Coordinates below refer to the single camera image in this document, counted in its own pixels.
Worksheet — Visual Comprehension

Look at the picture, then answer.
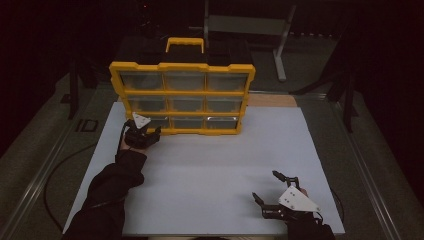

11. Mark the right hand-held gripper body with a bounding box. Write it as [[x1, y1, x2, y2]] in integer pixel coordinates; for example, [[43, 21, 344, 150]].
[[261, 175, 323, 224]]

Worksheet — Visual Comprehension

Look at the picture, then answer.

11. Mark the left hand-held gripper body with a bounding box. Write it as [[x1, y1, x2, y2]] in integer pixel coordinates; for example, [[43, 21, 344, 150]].
[[123, 112, 158, 150]]

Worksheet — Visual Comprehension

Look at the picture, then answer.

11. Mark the clear plastic drawer bin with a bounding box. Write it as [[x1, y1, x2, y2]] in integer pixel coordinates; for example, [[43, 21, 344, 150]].
[[133, 115, 170, 130]]

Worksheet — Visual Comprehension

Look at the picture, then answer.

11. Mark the yellow black organizer cabinet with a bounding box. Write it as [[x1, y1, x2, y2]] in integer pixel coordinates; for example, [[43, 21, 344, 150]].
[[109, 37, 256, 136]]

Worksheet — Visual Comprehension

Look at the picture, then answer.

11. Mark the person's right hand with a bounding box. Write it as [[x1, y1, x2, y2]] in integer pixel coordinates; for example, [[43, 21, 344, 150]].
[[289, 188, 324, 229]]

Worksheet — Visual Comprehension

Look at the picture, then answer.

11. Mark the person's left hand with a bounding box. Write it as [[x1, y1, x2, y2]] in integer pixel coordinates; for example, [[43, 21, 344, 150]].
[[119, 134, 148, 156]]

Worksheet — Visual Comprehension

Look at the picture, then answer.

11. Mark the grid of clear drawers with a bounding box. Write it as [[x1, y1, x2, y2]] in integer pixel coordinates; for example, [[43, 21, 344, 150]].
[[119, 71, 249, 130]]

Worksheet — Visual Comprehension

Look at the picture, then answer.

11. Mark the wooden board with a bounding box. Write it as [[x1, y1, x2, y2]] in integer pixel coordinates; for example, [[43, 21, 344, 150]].
[[248, 94, 298, 108]]

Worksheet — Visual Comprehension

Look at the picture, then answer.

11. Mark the black stand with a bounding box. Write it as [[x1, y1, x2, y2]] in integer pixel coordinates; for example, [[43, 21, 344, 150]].
[[289, 64, 359, 134], [67, 61, 82, 121]]

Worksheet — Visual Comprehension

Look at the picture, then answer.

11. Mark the grey metal stand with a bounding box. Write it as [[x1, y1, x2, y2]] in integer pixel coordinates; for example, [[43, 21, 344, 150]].
[[202, 0, 298, 83]]

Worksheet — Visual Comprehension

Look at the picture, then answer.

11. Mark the black cable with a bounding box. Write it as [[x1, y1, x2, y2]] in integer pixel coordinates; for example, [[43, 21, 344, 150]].
[[43, 143, 98, 232], [329, 188, 346, 224]]

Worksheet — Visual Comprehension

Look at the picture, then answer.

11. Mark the aluminium floor rail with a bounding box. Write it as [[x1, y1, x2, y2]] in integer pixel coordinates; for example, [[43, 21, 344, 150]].
[[0, 87, 113, 240], [328, 99, 403, 240]]

